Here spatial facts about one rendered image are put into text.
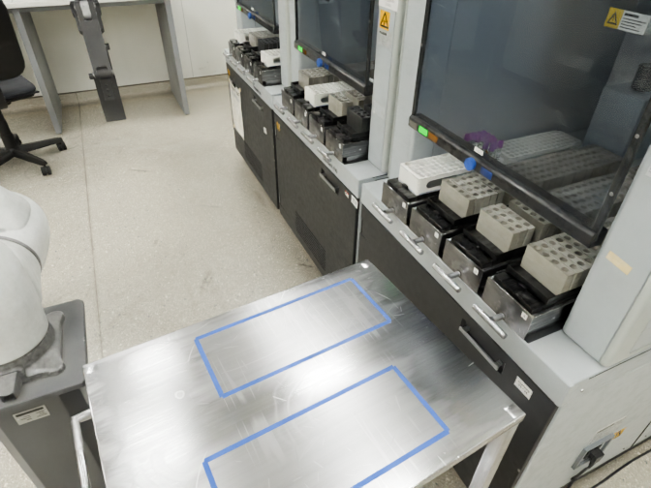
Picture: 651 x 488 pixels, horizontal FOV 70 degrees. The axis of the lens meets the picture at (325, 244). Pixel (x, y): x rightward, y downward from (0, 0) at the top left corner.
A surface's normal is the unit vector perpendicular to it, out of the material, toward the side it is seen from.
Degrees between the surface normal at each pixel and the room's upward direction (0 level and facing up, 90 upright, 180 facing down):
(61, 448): 90
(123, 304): 0
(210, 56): 90
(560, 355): 0
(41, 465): 90
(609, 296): 90
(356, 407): 0
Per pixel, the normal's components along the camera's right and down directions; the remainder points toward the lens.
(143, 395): 0.01, -0.79
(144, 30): 0.42, 0.55
